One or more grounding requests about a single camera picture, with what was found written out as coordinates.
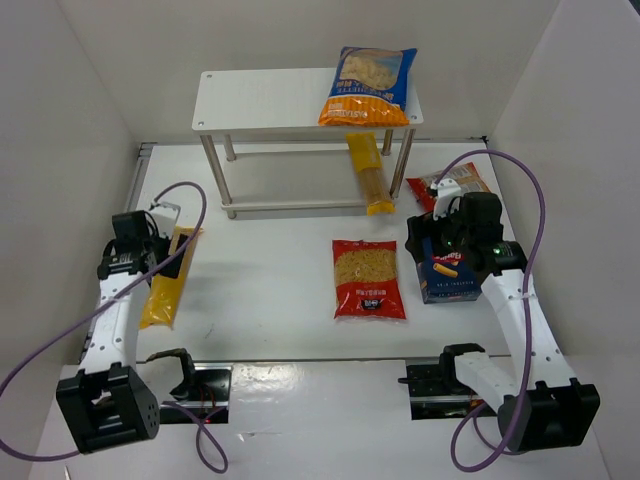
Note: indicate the yellow spaghetti bag on shelf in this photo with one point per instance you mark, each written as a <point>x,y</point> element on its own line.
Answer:
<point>368,167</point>

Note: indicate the blue rigatoni pasta box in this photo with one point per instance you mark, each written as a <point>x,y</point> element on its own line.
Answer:
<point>445,278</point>

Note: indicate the blue orange pasta bag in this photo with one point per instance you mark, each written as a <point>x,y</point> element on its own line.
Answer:
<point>369,89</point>

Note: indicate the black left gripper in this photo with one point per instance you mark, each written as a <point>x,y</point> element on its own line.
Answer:
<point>163,257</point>

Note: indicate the yellow spaghetti bag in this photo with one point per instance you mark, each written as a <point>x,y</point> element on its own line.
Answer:
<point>368,167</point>
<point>161,306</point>

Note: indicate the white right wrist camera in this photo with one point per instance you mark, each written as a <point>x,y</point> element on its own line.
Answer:
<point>448,194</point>

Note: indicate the red fusilli bag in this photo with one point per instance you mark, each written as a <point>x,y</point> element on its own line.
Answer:
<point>366,280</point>
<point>466,175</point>

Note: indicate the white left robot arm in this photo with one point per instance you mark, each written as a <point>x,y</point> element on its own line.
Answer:
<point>106,404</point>

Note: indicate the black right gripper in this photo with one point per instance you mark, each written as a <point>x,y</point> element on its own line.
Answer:
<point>420,240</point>

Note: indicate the red fusilli bag centre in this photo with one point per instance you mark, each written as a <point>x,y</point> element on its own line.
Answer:
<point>366,280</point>

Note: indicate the red fusilli bag right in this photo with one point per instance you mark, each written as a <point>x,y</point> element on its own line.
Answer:
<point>466,175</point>

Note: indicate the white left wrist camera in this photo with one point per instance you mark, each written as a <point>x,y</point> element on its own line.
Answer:
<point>164,216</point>

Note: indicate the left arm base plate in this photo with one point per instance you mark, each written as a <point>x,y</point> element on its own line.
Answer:
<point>206,396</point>

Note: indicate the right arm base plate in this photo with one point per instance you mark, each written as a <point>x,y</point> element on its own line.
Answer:
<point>430,397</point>

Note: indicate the aluminium table edge rail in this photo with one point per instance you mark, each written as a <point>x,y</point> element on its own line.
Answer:
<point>144,154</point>

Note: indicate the white two-tier shelf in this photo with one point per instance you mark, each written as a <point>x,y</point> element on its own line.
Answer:
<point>264,146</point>

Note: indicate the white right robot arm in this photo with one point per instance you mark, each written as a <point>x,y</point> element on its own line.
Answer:
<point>546,406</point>

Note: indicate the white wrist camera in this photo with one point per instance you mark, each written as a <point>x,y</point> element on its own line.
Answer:
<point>448,194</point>
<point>164,216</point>

